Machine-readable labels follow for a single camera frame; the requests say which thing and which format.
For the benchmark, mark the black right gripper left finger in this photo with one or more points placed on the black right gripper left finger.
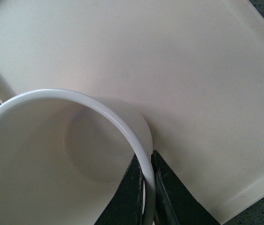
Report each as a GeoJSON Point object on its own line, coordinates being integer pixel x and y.
{"type": "Point", "coordinates": [126, 206]}

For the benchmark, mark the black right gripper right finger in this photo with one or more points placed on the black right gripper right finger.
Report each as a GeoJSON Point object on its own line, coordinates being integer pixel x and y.
{"type": "Point", "coordinates": [175, 205]}

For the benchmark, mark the white smiley mug black handle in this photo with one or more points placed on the white smiley mug black handle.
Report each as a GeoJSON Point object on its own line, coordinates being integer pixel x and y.
{"type": "Point", "coordinates": [63, 155]}

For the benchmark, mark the beige rectangular plastic tray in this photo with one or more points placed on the beige rectangular plastic tray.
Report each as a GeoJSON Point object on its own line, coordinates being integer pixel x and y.
{"type": "Point", "coordinates": [193, 68]}

